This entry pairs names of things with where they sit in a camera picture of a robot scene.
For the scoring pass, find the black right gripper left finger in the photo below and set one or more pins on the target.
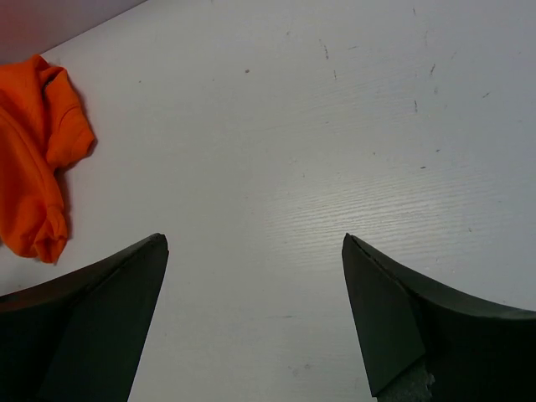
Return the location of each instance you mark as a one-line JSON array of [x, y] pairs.
[[80, 336]]

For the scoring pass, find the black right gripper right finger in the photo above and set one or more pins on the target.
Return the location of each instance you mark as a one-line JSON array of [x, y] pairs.
[[424, 341]]

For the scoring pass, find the orange zip jacket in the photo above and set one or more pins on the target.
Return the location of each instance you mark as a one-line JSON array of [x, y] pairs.
[[44, 128]]

